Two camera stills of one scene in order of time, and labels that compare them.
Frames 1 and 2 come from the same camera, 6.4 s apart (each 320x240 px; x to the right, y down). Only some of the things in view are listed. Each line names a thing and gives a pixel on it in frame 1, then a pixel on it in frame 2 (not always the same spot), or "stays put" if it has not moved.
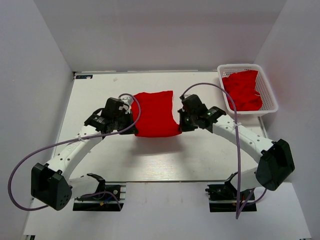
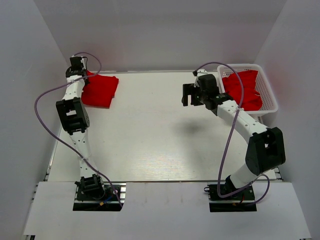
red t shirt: (156, 117) -> (100, 91)
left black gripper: (133, 130) -> (87, 81)
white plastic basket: (269, 103) stays put
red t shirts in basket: (241, 87) stays put
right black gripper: (183, 127) -> (188, 90)
